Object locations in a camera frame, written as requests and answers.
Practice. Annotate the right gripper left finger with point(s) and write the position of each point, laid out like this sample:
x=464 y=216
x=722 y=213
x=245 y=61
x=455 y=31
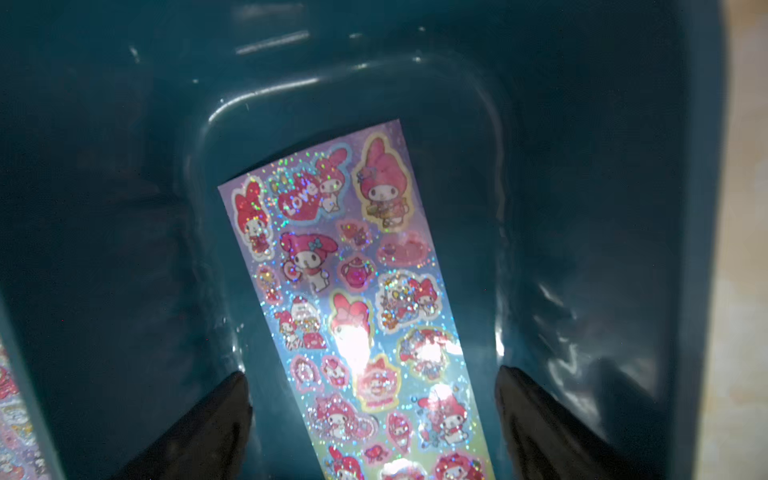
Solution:
x=208 y=442

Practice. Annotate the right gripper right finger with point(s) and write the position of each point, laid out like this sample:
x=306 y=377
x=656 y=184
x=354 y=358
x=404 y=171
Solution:
x=545 y=440

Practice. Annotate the sticker sheet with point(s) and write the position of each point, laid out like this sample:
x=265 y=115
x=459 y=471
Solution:
x=337 y=245
x=21 y=457

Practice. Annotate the teal plastic storage box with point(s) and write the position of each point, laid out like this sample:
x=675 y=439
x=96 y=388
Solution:
x=567 y=154

